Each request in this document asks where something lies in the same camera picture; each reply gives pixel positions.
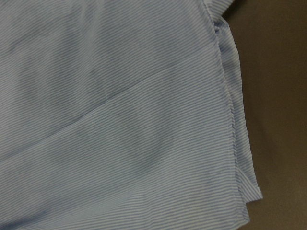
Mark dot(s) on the light blue striped shirt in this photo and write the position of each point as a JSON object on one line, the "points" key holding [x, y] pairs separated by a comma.
{"points": [[122, 115]]}

